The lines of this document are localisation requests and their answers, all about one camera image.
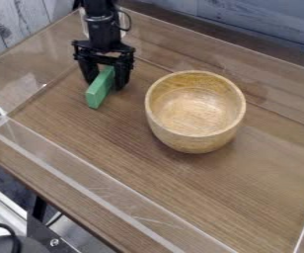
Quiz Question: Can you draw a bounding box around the brown wooden bowl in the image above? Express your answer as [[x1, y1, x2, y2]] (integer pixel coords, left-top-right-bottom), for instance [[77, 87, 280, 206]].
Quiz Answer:
[[144, 70, 247, 153]]

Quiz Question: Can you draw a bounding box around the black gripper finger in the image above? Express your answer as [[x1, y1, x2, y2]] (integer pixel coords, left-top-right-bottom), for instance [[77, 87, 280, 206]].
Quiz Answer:
[[113, 61, 132, 90], [77, 57, 99, 84]]

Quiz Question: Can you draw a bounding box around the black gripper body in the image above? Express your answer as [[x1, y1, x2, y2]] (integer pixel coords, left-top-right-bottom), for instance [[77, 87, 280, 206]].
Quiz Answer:
[[71, 14, 135, 68]]

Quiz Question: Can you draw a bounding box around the black metal mount plate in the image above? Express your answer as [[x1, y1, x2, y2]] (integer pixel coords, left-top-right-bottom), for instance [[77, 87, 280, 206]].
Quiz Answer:
[[25, 215, 80, 253]]

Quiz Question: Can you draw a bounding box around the clear acrylic enclosure wall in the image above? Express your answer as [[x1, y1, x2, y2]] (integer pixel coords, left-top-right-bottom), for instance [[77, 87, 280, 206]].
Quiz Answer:
[[0, 14, 304, 253]]

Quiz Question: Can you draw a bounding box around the green rectangular block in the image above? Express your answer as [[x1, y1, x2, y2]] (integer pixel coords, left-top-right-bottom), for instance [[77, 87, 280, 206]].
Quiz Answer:
[[84, 66, 115, 109]]

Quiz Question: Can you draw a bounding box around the black table leg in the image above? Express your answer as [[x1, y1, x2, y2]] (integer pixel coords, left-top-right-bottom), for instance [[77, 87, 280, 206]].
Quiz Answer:
[[32, 197, 48, 222]]

